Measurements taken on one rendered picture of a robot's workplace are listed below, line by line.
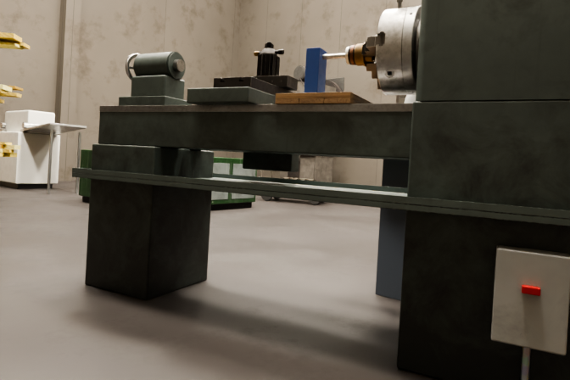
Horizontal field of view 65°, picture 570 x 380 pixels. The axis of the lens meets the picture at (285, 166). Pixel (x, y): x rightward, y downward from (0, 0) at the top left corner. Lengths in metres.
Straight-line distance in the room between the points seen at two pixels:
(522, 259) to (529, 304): 0.12
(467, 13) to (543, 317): 0.89
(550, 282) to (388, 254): 1.06
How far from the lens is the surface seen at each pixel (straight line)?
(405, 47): 1.61
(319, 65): 1.82
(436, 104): 1.48
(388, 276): 2.34
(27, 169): 7.83
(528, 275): 1.40
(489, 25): 1.52
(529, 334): 1.44
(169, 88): 2.22
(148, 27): 11.57
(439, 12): 1.55
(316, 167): 9.79
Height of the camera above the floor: 0.65
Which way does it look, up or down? 1 degrees down
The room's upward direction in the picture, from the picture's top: 3 degrees clockwise
